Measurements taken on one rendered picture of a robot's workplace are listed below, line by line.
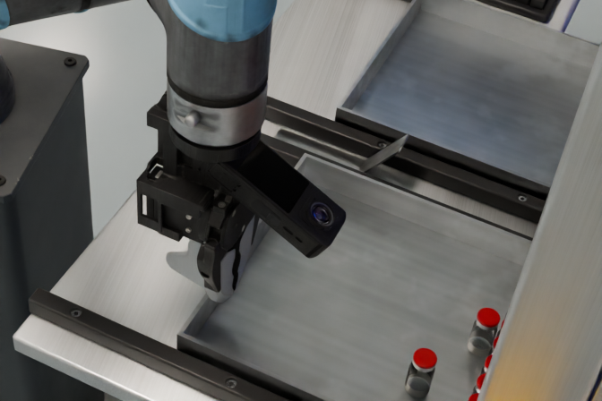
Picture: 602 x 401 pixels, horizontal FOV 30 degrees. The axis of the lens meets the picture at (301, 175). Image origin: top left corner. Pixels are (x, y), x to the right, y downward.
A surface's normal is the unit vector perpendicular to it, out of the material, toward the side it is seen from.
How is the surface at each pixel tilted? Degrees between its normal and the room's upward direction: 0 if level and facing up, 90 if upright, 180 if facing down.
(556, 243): 90
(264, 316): 0
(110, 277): 0
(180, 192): 0
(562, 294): 90
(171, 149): 90
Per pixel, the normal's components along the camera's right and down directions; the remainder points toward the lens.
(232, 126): 0.29, 0.69
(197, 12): -0.36, 0.61
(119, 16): 0.08, -0.70
